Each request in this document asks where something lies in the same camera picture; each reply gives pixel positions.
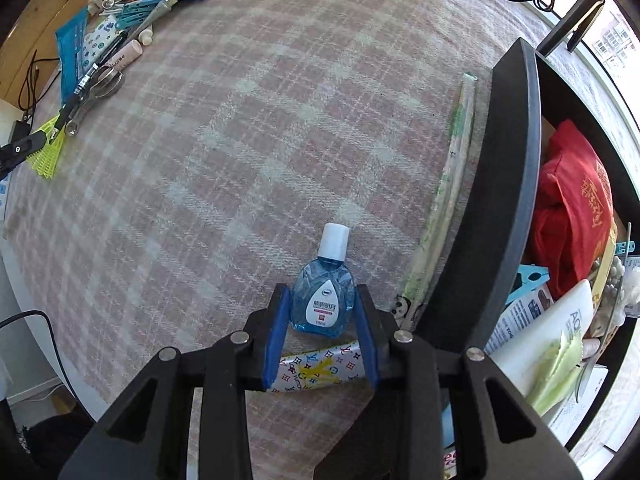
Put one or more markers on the black pen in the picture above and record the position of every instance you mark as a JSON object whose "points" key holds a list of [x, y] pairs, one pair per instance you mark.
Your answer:
{"points": [[85, 82]]}

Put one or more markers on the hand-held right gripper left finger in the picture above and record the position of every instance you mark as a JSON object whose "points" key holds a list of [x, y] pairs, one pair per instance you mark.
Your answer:
{"points": [[277, 340]]}

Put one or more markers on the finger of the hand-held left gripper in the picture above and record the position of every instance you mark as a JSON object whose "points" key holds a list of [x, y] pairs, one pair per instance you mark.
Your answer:
{"points": [[20, 149]]}

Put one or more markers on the white printed pack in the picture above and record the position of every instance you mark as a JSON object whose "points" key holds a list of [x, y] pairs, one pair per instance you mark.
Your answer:
{"points": [[520, 315]]}

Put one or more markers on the white lotion tube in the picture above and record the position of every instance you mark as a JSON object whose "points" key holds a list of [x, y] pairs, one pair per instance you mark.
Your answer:
{"points": [[550, 340]]}

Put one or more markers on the button print tissue pack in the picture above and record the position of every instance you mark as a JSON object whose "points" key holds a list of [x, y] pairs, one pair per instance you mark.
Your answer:
{"points": [[100, 40]]}

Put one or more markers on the black silver metal tool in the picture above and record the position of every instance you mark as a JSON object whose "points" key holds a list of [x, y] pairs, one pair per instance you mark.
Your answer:
{"points": [[72, 127]]}

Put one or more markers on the white colourful print tube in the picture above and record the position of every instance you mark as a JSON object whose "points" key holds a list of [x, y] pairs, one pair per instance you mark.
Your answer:
{"points": [[320, 367]]}

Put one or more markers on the plaid cloth covered desktop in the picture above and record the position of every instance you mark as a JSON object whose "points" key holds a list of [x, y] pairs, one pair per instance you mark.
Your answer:
{"points": [[250, 160]]}

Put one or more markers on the black storage box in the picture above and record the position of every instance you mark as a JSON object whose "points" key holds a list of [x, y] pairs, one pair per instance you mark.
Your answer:
{"points": [[500, 185]]}

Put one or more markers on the blue eye drop bottle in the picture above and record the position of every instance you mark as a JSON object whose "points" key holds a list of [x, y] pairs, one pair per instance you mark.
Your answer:
{"points": [[320, 285]]}

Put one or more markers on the white carton box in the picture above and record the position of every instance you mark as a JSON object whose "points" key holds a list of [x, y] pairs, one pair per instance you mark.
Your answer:
{"points": [[575, 410]]}

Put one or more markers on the light green cloth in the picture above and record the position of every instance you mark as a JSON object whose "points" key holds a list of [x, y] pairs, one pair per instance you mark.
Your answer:
{"points": [[555, 375]]}

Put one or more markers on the blue wet wipe packet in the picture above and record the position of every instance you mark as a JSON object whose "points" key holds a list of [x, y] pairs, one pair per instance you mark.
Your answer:
{"points": [[70, 50]]}

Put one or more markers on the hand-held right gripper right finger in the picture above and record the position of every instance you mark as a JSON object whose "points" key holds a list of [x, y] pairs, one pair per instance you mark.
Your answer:
{"points": [[367, 345]]}

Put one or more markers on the grey pointed tube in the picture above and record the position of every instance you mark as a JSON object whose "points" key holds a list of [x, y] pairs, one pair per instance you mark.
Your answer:
{"points": [[160, 10]]}

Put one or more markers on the red fabric bag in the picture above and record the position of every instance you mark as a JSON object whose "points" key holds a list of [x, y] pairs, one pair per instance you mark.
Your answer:
{"points": [[565, 200]]}

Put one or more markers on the yellow-green plastic shuttlecock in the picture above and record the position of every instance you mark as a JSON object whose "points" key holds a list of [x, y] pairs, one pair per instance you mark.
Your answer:
{"points": [[47, 155]]}

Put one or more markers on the pale pink tube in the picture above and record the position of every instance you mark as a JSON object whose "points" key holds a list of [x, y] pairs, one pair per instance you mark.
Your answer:
{"points": [[125, 55]]}

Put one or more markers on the red creamer sachet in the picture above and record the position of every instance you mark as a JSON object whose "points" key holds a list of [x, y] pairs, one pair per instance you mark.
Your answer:
{"points": [[450, 467]]}

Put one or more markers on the small white bottle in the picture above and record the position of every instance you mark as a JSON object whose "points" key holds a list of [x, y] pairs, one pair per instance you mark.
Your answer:
{"points": [[145, 37]]}

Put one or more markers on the green print chopsticks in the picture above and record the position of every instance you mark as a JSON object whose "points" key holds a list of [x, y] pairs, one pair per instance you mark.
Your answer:
{"points": [[452, 185]]}

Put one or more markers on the black power adapter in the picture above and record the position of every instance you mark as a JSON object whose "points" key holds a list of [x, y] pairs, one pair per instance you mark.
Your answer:
{"points": [[22, 130]]}

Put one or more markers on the pale yellow paper sleeve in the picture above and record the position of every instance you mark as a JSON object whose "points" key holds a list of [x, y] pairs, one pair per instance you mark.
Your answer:
{"points": [[607, 255]]}

